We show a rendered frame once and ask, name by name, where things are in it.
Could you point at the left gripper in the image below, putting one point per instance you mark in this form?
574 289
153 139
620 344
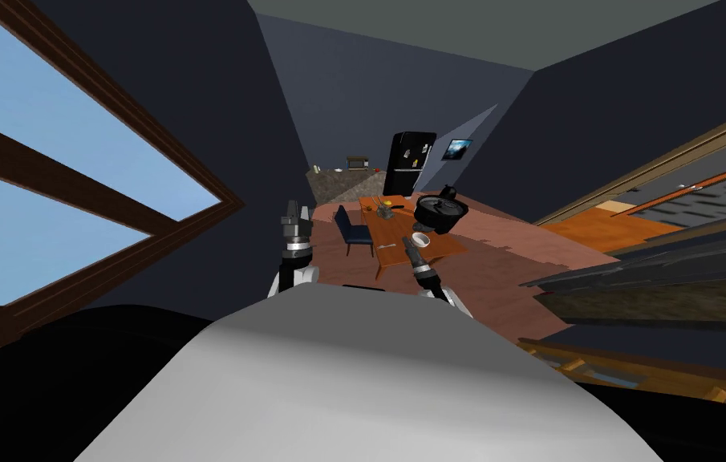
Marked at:
296 229

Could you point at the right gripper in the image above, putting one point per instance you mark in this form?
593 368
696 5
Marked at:
410 249

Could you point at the brown wooden table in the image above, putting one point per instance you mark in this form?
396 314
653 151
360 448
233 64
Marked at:
401 255

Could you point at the white bowl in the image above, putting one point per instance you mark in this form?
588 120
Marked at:
421 240

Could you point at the silver fork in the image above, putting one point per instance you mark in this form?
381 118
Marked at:
387 246

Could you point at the black round pan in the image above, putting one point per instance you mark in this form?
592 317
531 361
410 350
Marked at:
441 212

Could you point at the stone kitchen counter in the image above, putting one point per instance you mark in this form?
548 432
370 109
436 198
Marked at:
343 186

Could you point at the blue chair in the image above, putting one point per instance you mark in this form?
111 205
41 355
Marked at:
353 232

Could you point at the black kettle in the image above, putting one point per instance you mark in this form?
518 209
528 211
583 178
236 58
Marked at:
448 192

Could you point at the black refrigerator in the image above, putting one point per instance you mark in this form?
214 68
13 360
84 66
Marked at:
409 163

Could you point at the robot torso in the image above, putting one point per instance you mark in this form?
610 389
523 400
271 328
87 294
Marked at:
350 385

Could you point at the brown framed window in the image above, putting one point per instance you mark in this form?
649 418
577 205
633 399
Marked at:
48 160

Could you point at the blue framed wall picture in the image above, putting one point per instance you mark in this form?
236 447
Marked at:
457 149

